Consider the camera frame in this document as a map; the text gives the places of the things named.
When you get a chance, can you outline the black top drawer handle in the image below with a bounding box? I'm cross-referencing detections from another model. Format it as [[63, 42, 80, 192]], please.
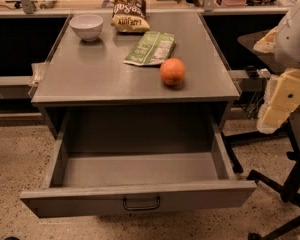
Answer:
[[122, 197, 161, 212]]

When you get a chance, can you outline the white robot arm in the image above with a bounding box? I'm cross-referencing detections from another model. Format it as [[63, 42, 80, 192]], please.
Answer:
[[253, 0, 300, 134]]

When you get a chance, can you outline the brown chip bag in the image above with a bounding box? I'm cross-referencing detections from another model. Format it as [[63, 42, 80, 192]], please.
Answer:
[[111, 0, 150, 33]]

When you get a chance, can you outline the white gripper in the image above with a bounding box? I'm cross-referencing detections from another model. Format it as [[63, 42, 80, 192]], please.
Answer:
[[256, 68, 300, 134]]

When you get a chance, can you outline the grey metal drawer cabinet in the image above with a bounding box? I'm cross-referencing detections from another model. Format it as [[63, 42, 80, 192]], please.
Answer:
[[32, 9, 239, 134]]

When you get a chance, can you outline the white ceramic bowl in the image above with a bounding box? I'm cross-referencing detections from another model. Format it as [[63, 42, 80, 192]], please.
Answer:
[[69, 14, 103, 41]]

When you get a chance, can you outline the orange fruit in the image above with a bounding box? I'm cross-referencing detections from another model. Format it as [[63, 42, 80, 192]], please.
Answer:
[[159, 58, 186, 86]]

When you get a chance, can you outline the green snack bag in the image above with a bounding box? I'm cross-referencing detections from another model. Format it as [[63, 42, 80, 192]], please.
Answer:
[[124, 31, 176, 66]]

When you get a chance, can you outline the black office chair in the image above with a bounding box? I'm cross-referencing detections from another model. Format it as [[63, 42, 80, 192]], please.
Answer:
[[237, 28, 300, 240]]

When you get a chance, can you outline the grey top drawer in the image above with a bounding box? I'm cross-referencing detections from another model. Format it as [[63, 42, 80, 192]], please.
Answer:
[[20, 105, 256, 218]]

